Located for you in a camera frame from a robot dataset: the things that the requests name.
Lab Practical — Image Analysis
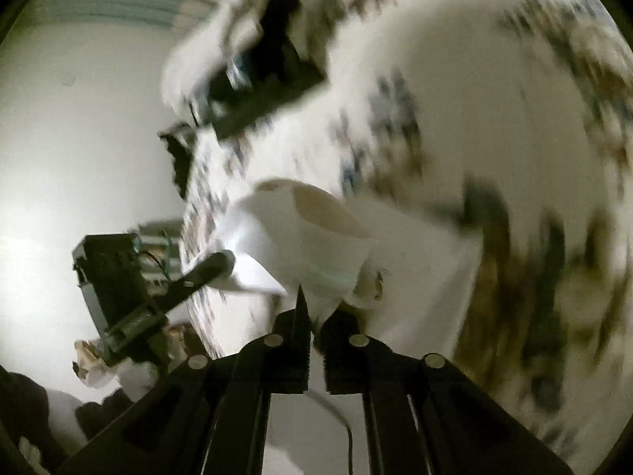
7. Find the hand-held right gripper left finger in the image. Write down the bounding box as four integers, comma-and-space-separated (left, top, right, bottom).
58, 284, 313, 475

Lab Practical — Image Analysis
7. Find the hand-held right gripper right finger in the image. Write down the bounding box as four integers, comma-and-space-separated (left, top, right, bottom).
320, 313, 577, 475

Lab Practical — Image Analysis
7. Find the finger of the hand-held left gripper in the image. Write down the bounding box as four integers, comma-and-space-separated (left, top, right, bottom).
148, 250, 237, 316

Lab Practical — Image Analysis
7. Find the white small garment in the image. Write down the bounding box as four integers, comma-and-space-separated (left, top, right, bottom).
195, 178, 488, 357

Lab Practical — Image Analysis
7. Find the brown patterned cloth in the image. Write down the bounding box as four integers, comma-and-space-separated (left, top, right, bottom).
73, 339, 119, 388

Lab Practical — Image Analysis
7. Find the white crumpled cloth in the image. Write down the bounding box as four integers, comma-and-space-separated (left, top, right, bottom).
116, 359, 163, 403

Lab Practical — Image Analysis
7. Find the dark cloth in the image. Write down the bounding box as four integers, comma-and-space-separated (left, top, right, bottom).
0, 363, 135, 475

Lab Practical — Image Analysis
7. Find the large black object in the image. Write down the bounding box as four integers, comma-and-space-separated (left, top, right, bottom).
190, 0, 330, 142

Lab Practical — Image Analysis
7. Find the printed blanket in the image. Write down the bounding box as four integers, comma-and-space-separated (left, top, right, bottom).
161, 0, 633, 461

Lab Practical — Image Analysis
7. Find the thin dark cable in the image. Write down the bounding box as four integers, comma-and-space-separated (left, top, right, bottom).
307, 388, 355, 475

